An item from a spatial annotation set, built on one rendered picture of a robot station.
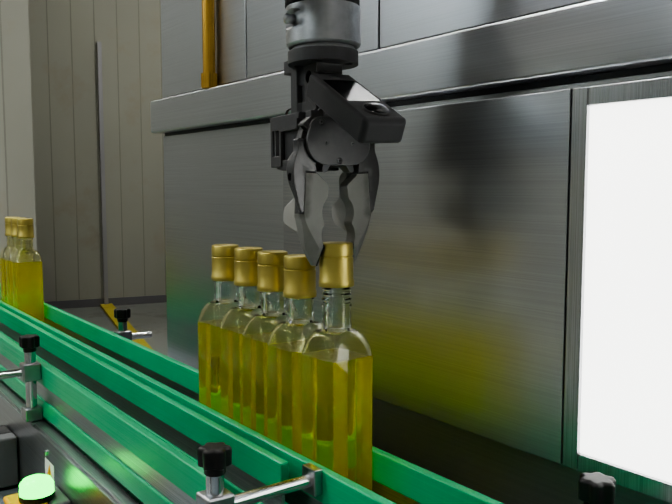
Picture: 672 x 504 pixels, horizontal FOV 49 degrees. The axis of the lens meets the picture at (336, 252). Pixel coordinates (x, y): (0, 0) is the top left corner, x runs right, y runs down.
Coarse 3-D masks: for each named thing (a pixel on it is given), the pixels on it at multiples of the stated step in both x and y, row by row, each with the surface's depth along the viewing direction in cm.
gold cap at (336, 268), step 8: (328, 248) 73; (336, 248) 73; (344, 248) 73; (352, 248) 74; (328, 256) 73; (336, 256) 73; (344, 256) 73; (320, 264) 74; (328, 264) 73; (336, 264) 73; (344, 264) 73; (352, 264) 74; (320, 272) 74; (328, 272) 73; (336, 272) 73; (344, 272) 73; (352, 272) 74; (320, 280) 74; (328, 280) 73; (336, 280) 73; (344, 280) 73; (352, 280) 74
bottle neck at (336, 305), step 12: (324, 288) 74; (336, 288) 73; (348, 288) 74; (324, 300) 74; (336, 300) 73; (348, 300) 74; (324, 312) 74; (336, 312) 74; (348, 312) 74; (324, 324) 74; (336, 324) 74; (348, 324) 74
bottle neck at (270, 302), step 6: (264, 294) 83; (270, 294) 83; (276, 294) 83; (282, 294) 83; (264, 300) 83; (270, 300) 83; (276, 300) 83; (282, 300) 83; (264, 306) 83; (270, 306) 83; (276, 306) 83; (282, 306) 83; (264, 312) 83; (270, 312) 83; (276, 312) 83; (282, 312) 83
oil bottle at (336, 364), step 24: (312, 336) 74; (336, 336) 73; (360, 336) 74; (312, 360) 74; (336, 360) 72; (360, 360) 74; (312, 384) 74; (336, 384) 72; (360, 384) 74; (312, 408) 74; (336, 408) 72; (360, 408) 74; (312, 432) 75; (336, 432) 72; (360, 432) 74; (312, 456) 75; (336, 456) 73; (360, 456) 75; (360, 480) 75
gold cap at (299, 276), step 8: (288, 256) 78; (296, 256) 77; (304, 256) 77; (288, 264) 78; (296, 264) 77; (304, 264) 77; (288, 272) 78; (296, 272) 77; (304, 272) 77; (312, 272) 78; (288, 280) 78; (296, 280) 77; (304, 280) 77; (312, 280) 78; (288, 288) 78; (296, 288) 77; (304, 288) 78; (312, 288) 78; (288, 296) 78; (296, 296) 77; (304, 296) 78; (312, 296) 78
